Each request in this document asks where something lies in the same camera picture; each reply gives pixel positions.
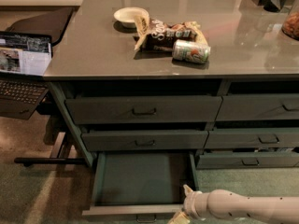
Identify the brown chip bag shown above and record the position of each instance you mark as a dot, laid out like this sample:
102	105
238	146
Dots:
154	34

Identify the grey cabinet frame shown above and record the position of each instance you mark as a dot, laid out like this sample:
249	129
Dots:
57	93

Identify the black open laptop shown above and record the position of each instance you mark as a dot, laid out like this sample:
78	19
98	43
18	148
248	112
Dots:
24	59

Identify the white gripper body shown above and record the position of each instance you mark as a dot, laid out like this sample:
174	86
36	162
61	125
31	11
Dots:
191	203

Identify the green soda can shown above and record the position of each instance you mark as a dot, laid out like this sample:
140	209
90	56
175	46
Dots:
191	52

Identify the white ceramic bowl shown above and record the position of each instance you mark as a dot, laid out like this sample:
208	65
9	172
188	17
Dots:
126	16

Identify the grey drawer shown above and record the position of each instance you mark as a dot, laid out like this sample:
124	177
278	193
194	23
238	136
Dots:
243	160
252	138
142	187
144	140
143	109
259	107

